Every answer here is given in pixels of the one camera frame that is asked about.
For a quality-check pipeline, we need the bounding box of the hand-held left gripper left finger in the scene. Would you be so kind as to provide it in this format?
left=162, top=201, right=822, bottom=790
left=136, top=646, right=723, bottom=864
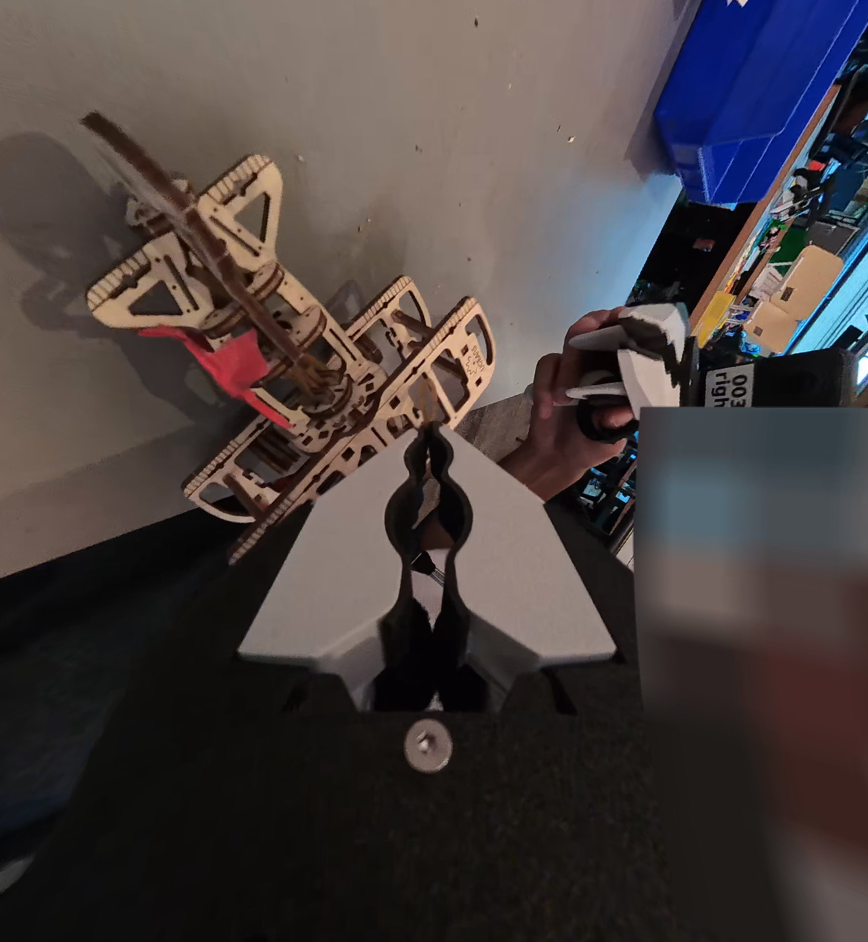
left=237, top=425, right=438, bottom=713

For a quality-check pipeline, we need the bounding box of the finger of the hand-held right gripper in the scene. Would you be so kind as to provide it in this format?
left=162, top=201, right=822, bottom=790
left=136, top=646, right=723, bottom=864
left=615, top=346, right=691, bottom=409
left=616, top=302, right=694, bottom=353

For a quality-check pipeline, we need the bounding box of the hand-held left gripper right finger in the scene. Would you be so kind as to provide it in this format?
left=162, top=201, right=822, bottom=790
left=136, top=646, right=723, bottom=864
left=433, top=425, right=619, bottom=711

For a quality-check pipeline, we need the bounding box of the wooden biplane model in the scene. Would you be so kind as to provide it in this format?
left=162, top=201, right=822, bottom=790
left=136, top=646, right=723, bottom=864
left=81, top=110, right=500, bottom=566

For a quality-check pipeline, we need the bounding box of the person's right hand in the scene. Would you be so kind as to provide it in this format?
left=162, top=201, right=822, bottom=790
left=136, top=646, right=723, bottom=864
left=500, top=308, right=642, bottom=505

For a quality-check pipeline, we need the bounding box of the beige case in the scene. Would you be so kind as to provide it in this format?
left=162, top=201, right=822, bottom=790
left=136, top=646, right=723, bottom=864
left=743, top=298, right=799, bottom=354
left=776, top=244, right=844, bottom=319

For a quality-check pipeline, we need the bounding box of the blue plastic bin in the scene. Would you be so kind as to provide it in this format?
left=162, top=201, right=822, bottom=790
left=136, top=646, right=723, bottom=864
left=653, top=0, right=868, bottom=206

